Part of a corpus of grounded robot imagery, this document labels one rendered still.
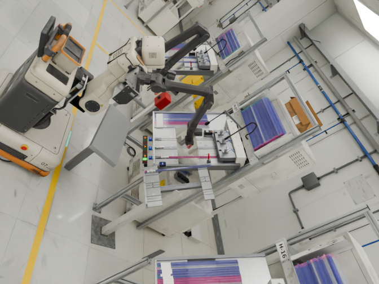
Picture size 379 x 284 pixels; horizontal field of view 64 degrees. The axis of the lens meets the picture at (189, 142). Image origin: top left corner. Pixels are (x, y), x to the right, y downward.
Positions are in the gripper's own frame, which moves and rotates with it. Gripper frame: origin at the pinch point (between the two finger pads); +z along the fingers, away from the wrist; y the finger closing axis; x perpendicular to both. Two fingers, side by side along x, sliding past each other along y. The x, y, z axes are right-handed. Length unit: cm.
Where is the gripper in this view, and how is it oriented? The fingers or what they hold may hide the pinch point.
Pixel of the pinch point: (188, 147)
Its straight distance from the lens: 260.9
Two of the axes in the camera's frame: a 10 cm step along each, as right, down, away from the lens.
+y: -0.8, -7.0, 7.1
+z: -0.6, 7.2, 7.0
